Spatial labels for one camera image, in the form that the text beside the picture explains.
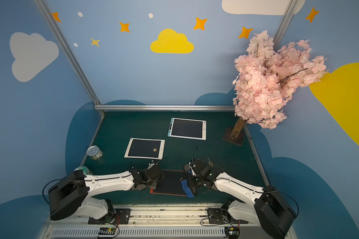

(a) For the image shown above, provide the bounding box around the white frame drawing tablet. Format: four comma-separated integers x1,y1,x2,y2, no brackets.
124,138,165,160

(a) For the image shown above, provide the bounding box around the small circuit board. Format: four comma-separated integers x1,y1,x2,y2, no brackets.
97,227,116,239
224,227,239,239

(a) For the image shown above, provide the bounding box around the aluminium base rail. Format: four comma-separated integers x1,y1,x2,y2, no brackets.
38,203,270,239

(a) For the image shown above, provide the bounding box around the pink cherry blossom tree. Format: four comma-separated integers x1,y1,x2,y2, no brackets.
232,31,327,129

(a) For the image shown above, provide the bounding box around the silver tin can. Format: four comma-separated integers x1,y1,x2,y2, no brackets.
86,145,103,160

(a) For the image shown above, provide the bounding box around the right small circuit board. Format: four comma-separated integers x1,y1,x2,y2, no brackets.
224,227,239,239

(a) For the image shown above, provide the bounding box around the blue wiping cloth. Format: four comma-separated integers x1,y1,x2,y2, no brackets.
180,171,195,198

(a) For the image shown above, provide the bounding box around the white blue drawing tablet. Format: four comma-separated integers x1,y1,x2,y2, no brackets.
168,118,206,140

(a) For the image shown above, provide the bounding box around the dark square tree base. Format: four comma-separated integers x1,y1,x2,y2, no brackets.
222,127,245,146

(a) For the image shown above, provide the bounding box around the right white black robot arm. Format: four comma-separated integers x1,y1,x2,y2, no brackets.
181,159,299,239

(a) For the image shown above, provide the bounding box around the left small circuit board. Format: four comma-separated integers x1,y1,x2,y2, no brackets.
97,227,116,239

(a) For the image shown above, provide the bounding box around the red frame drawing tablet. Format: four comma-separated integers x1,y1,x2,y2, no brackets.
150,169,186,197

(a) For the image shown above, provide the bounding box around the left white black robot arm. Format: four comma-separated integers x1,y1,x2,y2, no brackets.
48,163,164,225

